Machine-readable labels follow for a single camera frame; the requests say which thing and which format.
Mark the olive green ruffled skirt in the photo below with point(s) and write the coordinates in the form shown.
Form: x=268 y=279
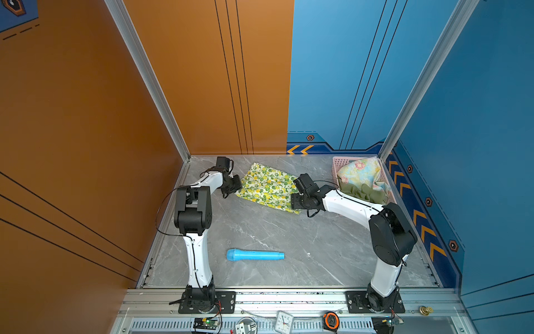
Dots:
x=365 y=192

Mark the pastel floral skirt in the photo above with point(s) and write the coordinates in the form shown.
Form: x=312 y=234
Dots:
x=362 y=171

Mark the brass round knob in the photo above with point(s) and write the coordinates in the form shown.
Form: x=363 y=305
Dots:
x=425 y=310

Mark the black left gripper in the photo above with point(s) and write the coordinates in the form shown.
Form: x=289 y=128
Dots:
x=238 y=186

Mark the pink perforated plastic basket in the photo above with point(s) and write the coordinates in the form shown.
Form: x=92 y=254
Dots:
x=338 y=162

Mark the right circuit board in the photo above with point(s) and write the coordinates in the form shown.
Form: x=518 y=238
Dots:
x=386 y=325

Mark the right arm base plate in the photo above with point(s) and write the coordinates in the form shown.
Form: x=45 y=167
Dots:
x=360 y=302

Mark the green circuit board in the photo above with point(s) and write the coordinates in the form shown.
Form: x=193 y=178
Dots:
x=206 y=325

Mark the small white clock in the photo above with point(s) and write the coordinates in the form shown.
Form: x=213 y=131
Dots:
x=283 y=323

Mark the white power plug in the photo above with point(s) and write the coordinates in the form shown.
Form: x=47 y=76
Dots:
x=246 y=325

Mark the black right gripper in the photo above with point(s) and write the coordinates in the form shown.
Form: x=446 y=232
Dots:
x=295 y=203

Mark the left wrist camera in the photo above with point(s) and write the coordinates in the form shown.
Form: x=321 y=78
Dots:
x=225 y=164

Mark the aluminium front rail frame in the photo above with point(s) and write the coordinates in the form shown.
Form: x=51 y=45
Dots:
x=151 y=311

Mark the aluminium corner post left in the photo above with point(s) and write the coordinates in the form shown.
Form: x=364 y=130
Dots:
x=124 y=23

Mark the orange black tape measure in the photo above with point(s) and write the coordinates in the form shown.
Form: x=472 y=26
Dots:
x=330 y=322

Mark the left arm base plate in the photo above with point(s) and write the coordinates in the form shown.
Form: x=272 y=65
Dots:
x=195 y=302

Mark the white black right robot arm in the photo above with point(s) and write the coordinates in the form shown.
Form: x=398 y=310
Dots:
x=392 y=237

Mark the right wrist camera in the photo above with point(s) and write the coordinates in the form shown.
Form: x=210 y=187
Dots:
x=305 y=185

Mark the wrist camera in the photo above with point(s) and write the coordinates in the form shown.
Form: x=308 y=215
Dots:
x=225 y=164
x=305 y=185

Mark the aluminium corner post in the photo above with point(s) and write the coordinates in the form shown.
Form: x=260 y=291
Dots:
x=452 y=30
x=124 y=23

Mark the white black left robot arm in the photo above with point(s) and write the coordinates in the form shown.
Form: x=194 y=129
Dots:
x=193 y=216

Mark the aluminium corner post right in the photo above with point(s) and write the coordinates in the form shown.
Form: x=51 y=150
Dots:
x=452 y=30

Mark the lemon print skirt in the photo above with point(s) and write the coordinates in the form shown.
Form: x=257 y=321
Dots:
x=268 y=186

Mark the blue toy microphone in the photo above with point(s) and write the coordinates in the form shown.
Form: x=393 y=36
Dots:
x=238 y=255

